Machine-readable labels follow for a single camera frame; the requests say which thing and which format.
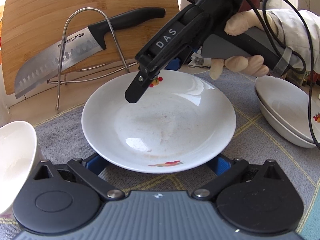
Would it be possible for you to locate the steel wire rack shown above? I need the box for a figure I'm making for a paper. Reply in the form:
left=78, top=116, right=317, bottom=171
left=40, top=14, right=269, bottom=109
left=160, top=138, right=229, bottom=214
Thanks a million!
left=47, top=8, right=140, bottom=111

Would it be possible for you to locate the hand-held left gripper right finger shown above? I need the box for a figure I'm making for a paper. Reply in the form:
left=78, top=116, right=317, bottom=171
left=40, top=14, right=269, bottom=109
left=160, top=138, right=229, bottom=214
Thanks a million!
left=191, top=154, right=284, bottom=202

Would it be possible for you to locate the person's right hand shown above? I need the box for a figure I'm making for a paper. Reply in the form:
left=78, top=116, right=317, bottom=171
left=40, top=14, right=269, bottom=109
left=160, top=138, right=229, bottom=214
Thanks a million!
left=209, top=9, right=272, bottom=80

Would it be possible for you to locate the white plate with worn centre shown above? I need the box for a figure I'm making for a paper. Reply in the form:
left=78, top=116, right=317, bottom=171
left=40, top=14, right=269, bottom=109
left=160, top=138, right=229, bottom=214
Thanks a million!
left=257, top=100, right=318, bottom=148

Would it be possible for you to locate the bamboo cutting board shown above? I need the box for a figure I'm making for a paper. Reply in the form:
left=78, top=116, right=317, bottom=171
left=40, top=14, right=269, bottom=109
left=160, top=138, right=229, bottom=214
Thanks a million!
left=0, top=0, right=178, bottom=96

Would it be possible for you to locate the grey checked dish mat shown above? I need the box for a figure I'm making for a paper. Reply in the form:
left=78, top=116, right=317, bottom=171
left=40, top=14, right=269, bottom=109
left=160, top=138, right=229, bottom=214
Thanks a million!
left=0, top=69, right=320, bottom=240

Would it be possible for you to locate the brown knife block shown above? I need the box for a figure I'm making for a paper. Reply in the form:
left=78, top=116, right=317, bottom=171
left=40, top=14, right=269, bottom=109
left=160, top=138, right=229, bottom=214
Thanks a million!
left=244, top=0, right=263, bottom=14

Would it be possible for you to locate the white bowl with pink flowers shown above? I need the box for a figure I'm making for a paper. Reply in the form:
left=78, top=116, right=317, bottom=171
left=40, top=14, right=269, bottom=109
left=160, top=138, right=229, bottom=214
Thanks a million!
left=0, top=121, right=38, bottom=217

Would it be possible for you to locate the black cable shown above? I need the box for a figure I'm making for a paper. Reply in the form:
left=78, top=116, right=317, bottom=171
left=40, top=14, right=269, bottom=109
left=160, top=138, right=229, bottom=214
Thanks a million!
left=260, top=0, right=320, bottom=151

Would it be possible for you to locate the person's right forearm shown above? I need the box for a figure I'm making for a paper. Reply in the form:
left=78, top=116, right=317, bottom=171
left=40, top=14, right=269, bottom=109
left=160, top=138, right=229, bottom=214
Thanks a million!
left=262, top=9, right=320, bottom=69

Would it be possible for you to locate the black handled kitchen knife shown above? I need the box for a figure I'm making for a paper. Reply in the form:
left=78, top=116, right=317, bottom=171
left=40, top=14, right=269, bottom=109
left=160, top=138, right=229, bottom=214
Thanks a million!
left=14, top=7, right=166, bottom=99

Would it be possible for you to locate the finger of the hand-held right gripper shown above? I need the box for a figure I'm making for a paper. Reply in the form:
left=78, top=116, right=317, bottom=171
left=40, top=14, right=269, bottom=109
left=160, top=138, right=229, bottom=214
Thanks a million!
left=124, top=54, right=165, bottom=104
left=165, top=57, right=182, bottom=71

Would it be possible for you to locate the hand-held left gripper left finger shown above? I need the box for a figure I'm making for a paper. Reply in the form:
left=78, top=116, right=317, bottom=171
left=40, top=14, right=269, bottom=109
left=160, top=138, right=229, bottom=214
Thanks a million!
left=32, top=152, right=125, bottom=202

